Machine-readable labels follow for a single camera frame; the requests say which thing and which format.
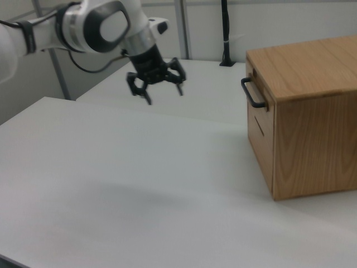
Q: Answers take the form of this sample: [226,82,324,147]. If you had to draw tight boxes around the wooden drawer with slot grip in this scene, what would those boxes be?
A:
[247,93,276,200]

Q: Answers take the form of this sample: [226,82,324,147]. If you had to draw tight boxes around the wooden drawer with metal handle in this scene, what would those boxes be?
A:
[245,60,276,115]

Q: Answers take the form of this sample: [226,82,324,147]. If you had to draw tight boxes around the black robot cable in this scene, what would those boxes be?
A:
[0,19,132,74]

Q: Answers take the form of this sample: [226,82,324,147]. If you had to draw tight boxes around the black camera pole mount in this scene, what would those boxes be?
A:
[219,0,235,67]

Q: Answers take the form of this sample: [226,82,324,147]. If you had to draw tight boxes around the black metal drawer handle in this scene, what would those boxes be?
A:
[240,77,267,108]

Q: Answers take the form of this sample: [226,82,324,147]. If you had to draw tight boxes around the grey metal frame post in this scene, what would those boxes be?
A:
[36,0,71,101]
[174,0,193,60]

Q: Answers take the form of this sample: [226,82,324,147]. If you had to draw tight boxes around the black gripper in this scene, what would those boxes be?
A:
[126,44,187,106]

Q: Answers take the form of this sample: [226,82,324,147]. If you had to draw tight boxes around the black cable strap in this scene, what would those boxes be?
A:
[15,20,38,56]

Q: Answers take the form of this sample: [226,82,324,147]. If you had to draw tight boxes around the wooden cabinet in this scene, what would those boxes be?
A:
[245,35,357,202]

